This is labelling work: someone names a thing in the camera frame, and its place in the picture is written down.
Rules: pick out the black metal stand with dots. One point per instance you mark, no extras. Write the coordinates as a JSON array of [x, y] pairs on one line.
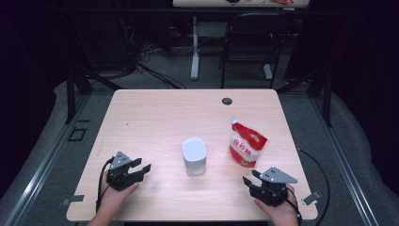
[[327, 100], [70, 94]]

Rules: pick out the white desk leg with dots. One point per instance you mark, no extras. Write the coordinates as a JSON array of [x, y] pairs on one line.
[[195, 56]]

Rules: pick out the red and white spout pouch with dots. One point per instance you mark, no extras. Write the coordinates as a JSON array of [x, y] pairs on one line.
[[247, 144]]

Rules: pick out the black folding chair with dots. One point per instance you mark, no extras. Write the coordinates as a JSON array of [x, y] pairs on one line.
[[254, 40]]

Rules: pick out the grey tape strip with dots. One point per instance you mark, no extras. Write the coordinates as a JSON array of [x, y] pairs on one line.
[[312, 198], [73, 199]]

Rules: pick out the round black table grommet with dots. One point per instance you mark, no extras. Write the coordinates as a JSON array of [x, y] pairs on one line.
[[227, 101]]

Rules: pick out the clear container with white lid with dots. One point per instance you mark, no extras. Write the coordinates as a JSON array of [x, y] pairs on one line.
[[194, 155]]

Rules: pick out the person's right hand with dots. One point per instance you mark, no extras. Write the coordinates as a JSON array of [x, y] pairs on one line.
[[282, 215]]

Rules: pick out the aluminium floor rail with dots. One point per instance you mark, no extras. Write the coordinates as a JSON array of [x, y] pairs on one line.
[[345, 175], [40, 171]]

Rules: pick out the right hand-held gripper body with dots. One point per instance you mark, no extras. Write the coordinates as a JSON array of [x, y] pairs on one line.
[[276, 177]]

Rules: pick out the person's left hand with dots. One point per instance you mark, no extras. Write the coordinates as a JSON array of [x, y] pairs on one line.
[[113, 197]]

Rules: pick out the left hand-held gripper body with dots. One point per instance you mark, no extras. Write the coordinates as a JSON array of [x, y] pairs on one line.
[[118, 161]]

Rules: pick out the white desk foot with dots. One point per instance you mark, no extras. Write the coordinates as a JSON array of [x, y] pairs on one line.
[[267, 71]]

